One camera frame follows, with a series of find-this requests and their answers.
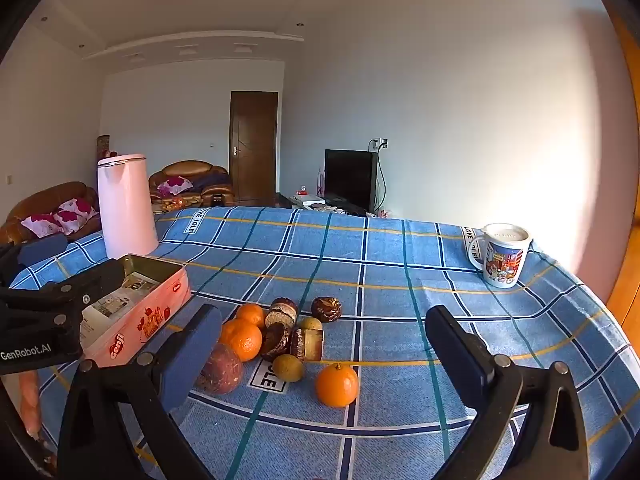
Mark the brown leather armchair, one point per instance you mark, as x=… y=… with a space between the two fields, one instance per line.
x=187 y=167

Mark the person's left hand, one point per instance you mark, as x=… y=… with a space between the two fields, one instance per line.
x=31 y=405

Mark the brown fruit with white patch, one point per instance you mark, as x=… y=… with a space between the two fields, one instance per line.
x=283 y=307

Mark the pink tin box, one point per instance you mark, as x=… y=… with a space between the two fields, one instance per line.
x=150 y=320

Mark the dark brown wooden door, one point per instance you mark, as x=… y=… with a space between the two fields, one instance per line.
x=252 y=150

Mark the brown fruit with cut face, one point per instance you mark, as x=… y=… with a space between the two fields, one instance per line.
x=306 y=344

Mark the tall brown decorated vase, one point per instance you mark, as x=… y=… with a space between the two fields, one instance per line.
x=103 y=147

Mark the white printed mug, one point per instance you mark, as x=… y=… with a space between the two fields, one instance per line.
x=500 y=260

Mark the black television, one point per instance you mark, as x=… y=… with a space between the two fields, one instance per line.
x=350 y=180

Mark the blue plaid tablecloth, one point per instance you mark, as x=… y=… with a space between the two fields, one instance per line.
x=350 y=260

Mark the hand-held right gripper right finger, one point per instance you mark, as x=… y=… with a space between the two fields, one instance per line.
x=457 y=360

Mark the chocolate pastry pile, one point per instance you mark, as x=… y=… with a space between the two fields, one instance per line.
x=276 y=341

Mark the pink electric kettle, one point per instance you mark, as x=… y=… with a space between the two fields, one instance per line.
x=125 y=210

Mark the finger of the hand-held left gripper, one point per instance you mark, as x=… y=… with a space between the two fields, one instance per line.
x=75 y=285
x=42 y=249

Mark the orange plastic bag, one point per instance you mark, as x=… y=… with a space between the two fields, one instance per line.
x=182 y=204

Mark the brown leather sofa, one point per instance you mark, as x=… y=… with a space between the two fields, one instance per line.
x=30 y=200

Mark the dark brown wrinkled fruit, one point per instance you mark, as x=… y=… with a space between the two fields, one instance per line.
x=326 y=309

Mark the low television stand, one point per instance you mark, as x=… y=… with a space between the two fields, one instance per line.
x=300 y=202

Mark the printed paper leaflet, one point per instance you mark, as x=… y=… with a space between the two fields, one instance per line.
x=107 y=305

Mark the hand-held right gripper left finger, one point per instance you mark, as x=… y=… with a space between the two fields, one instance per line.
x=197 y=355

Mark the small olive-green fruit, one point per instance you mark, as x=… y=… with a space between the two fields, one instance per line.
x=288 y=367
x=310 y=322

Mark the white flat box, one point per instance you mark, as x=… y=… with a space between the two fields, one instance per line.
x=309 y=200

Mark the white pink floral cushion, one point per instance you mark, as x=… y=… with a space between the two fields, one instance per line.
x=75 y=212
x=174 y=186
x=40 y=225

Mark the purple passion fruit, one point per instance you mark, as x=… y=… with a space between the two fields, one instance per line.
x=224 y=371

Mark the small orange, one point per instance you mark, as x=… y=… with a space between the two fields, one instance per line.
x=250 y=316

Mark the large orange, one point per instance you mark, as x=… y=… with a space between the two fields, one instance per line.
x=336 y=385
x=242 y=340

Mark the white wall socket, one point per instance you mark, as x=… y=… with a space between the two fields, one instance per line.
x=379 y=143

